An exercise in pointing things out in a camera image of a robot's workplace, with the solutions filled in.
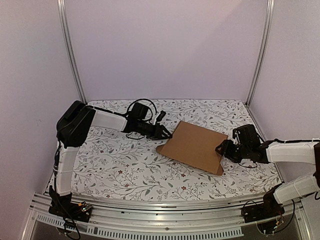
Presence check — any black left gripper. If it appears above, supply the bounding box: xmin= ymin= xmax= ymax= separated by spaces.
xmin=136 ymin=120 xmax=172 ymax=141

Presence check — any brown cardboard box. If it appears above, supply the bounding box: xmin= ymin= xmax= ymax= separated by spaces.
xmin=156 ymin=121 xmax=228 ymax=176

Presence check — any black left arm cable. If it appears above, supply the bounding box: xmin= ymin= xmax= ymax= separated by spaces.
xmin=127 ymin=98 xmax=158 ymax=118

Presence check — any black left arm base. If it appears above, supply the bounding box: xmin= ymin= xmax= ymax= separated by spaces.
xmin=48 ymin=185 xmax=93 ymax=223

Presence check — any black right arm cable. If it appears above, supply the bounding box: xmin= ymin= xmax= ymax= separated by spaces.
xmin=273 ymin=138 xmax=320 ymax=145

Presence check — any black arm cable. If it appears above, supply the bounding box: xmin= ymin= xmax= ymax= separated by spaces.
xmin=127 ymin=98 xmax=158 ymax=118
xmin=273 ymin=138 xmax=320 ymax=145

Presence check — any floral patterned table mat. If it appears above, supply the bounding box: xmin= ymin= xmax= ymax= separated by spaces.
xmin=71 ymin=99 xmax=281 ymax=202

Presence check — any right rear aluminium frame post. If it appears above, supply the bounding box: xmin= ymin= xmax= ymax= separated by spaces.
xmin=245 ymin=0 xmax=275 ymax=108

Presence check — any front aluminium rail frame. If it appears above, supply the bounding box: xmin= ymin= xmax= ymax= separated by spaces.
xmin=21 ymin=192 xmax=313 ymax=240

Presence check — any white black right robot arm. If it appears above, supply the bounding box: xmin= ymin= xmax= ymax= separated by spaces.
xmin=215 ymin=124 xmax=320 ymax=218

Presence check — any left rear aluminium frame post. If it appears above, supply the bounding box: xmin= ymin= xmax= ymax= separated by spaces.
xmin=56 ymin=0 xmax=88 ymax=103

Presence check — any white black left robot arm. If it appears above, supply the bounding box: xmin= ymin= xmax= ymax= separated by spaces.
xmin=52 ymin=99 xmax=173 ymax=197

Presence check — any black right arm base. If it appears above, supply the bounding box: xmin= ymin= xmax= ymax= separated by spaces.
xmin=241 ymin=184 xmax=285 ymax=223

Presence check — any aluminium frame post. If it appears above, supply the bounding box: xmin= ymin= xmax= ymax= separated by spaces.
xmin=56 ymin=0 xmax=88 ymax=103
xmin=245 ymin=0 xmax=275 ymax=108

